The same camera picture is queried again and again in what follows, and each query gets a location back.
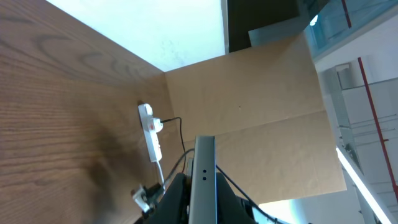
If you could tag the white power strip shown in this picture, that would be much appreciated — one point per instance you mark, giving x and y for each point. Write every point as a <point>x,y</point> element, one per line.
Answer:
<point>151,137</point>

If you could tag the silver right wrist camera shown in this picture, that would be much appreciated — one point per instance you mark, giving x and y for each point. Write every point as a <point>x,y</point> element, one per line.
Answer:
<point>140,197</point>

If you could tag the white USB charger adapter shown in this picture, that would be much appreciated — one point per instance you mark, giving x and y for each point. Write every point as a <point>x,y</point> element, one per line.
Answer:
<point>155,124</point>

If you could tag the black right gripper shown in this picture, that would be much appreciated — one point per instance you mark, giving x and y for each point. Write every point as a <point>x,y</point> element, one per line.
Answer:
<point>174,207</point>

